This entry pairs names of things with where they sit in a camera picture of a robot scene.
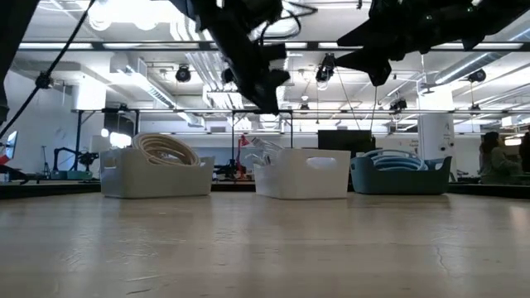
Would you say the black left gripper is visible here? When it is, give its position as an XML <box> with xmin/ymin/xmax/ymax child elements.
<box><xmin>194</xmin><ymin>0</ymin><xmax>291</xmax><ymax>114</ymax></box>

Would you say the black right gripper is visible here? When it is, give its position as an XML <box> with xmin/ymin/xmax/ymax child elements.
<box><xmin>335</xmin><ymin>0</ymin><xmax>494</xmax><ymax>87</ymax></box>

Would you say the white cable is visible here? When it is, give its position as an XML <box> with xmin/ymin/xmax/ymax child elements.
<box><xmin>248</xmin><ymin>135</ymin><xmax>286</xmax><ymax>156</ymax></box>

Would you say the blue cable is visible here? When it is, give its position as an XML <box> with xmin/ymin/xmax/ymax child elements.
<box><xmin>363</xmin><ymin>148</ymin><xmax>430</xmax><ymax>171</ymax></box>
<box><xmin>370</xmin><ymin>155</ymin><xmax>428</xmax><ymax>171</ymax></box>
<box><xmin>364</xmin><ymin>148</ymin><xmax>427</xmax><ymax>166</ymax></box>

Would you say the beige cable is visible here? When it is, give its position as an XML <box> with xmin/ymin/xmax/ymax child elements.
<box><xmin>132</xmin><ymin>132</ymin><xmax>202</xmax><ymax>166</ymax></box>
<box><xmin>138</xmin><ymin>138</ymin><xmax>203</xmax><ymax>167</ymax></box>

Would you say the red background stand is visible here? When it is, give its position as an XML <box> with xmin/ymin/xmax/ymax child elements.
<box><xmin>236</xmin><ymin>134</ymin><xmax>252</xmax><ymax>177</ymax></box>

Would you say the black monitor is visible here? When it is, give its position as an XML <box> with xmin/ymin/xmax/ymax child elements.
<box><xmin>317</xmin><ymin>129</ymin><xmax>377</xmax><ymax>158</ymax></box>

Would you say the white plastic bin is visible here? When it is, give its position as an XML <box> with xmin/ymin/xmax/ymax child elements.
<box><xmin>253</xmin><ymin>147</ymin><xmax>352</xmax><ymax>200</ymax></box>

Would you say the white square pillar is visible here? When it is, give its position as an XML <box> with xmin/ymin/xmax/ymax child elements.
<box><xmin>417</xmin><ymin>86</ymin><xmax>456</xmax><ymax>179</ymax></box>

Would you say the teal plastic bin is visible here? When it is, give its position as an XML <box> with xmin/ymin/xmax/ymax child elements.
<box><xmin>349</xmin><ymin>155</ymin><xmax>453</xmax><ymax>195</ymax></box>

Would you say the grey plastic bin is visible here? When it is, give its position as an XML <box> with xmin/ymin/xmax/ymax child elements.
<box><xmin>99</xmin><ymin>147</ymin><xmax>215</xmax><ymax>199</ymax></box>

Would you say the person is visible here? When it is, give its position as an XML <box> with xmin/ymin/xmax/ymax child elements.
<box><xmin>518</xmin><ymin>131</ymin><xmax>530</xmax><ymax>175</ymax></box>
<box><xmin>479</xmin><ymin>131</ymin><xmax>523</xmax><ymax>186</ymax></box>

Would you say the teal background bin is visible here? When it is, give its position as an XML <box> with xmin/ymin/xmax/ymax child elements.
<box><xmin>49</xmin><ymin>169</ymin><xmax>94</xmax><ymax>181</ymax></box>

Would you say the lit monitor screen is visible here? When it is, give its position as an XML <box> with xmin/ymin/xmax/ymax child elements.
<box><xmin>0</xmin><ymin>130</ymin><xmax>20</xmax><ymax>166</ymax></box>

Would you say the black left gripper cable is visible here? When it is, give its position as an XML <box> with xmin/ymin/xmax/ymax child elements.
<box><xmin>260</xmin><ymin>0</ymin><xmax>319</xmax><ymax>42</ymax></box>

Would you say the silver ventilation duct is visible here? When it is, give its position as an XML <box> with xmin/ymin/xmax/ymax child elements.
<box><xmin>432</xmin><ymin>24</ymin><xmax>530</xmax><ymax>86</ymax></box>

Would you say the black cable with clamp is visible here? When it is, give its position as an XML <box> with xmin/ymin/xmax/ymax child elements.
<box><xmin>0</xmin><ymin>0</ymin><xmax>97</xmax><ymax>140</ymax></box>

